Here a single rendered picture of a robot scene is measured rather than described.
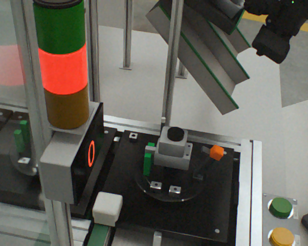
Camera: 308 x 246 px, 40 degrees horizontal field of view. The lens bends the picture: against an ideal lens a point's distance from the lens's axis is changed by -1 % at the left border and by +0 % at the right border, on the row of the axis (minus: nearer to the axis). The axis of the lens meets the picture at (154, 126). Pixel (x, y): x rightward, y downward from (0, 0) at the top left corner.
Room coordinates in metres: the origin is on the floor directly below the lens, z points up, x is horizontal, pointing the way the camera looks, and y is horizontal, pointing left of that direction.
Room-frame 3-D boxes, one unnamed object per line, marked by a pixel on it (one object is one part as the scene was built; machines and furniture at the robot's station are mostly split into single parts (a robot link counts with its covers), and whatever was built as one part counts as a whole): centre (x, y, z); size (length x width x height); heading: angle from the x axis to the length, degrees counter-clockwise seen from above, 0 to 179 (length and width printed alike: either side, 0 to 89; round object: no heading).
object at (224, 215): (0.56, -0.04, 0.96); 0.24 x 0.24 x 0.02; 82
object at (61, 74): (0.39, 0.10, 1.33); 0.05 x 0.05 x 0.05
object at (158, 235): (0.44, -0.02, 0.95); 0.01 x 0.01 x 0.04; 82
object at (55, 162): (0.39, 0.10, 1.29); 0.12 x 0.05 x 0.25; 172
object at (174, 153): (0.56, -0.03, 1.06); 0.08 x 0.04 x 0.07; 82
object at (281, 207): (0.52, -0.25, 0.96); 0.04 x 0.04 x 0.02
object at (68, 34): (0.39, 0.10, 1.38); 0.05 x 0.05 x 0.05
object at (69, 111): (0.39, 0.10, 1.28); 0.05 x 0.05 x 0.05
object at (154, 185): (0.51, -0.01, 1.00); 0.02 x 0.01 x 0.02; 82
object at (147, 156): (0.55, 0.01, 1.01); 0.01 x 0.01 x 0.05; 82
